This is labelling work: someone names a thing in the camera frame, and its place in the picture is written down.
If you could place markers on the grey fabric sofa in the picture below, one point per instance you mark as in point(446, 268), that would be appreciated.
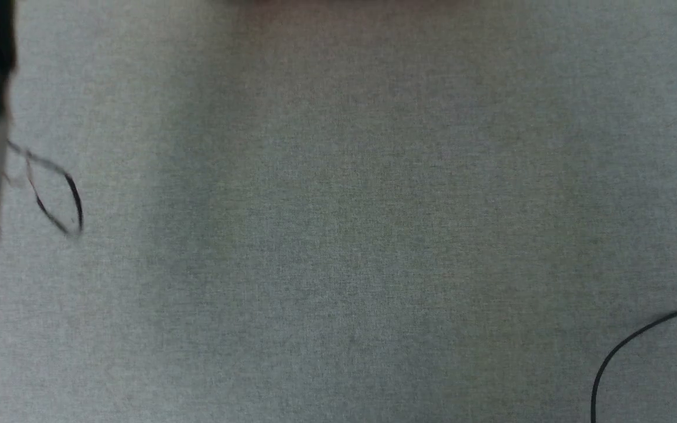
point(344, 223)

